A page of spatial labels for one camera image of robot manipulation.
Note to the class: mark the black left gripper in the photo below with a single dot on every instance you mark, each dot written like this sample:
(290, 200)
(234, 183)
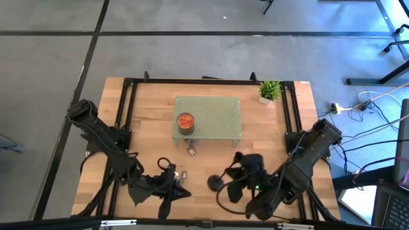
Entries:
(159, 185)

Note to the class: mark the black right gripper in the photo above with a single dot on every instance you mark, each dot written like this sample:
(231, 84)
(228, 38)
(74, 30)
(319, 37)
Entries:
(254, 169)

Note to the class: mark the black candlestick holder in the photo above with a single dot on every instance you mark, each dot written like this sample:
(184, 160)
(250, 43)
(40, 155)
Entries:
(214, 182)

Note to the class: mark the green perforated metal shelf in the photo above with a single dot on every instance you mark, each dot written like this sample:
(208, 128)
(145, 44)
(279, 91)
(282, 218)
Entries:
(214, 118)

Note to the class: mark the orange scented candle tin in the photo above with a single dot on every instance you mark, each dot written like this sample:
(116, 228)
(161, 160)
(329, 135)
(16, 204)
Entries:
(185, 123)

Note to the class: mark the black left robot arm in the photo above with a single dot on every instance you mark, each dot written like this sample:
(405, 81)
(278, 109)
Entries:
(96, 127)

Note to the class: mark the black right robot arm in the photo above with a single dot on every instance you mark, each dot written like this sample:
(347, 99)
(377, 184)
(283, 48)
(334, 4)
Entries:
(303, 159)

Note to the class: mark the green plant in white pot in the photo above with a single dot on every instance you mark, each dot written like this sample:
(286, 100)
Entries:
(270, 89)

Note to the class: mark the black crossbar with silver brackets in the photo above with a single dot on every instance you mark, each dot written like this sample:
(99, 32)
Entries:
(64, 223)

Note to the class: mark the white flat board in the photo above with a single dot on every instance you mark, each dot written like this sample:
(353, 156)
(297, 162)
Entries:
(354, 201)

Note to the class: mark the white power strip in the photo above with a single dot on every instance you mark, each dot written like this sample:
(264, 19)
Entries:
(336, 108)

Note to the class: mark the black power adapter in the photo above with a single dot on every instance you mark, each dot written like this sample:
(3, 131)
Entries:
(364, 104)

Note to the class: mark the dark laptop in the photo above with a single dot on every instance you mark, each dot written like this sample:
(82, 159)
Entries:
(396, 212)

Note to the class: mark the black desk foot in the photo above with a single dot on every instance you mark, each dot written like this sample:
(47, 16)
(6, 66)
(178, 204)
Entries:
(374, 81)

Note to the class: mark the dark computer monitor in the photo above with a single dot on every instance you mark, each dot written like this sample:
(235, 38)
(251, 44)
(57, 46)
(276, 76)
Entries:
(403, 143)

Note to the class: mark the black tripod leg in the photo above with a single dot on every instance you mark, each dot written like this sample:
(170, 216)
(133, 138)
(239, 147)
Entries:
(267, 6)

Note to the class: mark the black chair caster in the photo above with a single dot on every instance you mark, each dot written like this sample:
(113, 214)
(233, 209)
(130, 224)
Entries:
(397, 31)
(387, 49)

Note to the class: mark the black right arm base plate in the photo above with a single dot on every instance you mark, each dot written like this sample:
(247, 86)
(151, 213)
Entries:
(289, 143)

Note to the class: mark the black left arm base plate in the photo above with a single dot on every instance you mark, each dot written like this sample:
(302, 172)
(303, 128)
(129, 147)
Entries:
(91, 147)

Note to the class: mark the black aluminium table frame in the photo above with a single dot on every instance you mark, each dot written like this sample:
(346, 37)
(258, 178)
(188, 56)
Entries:
(159, 80)

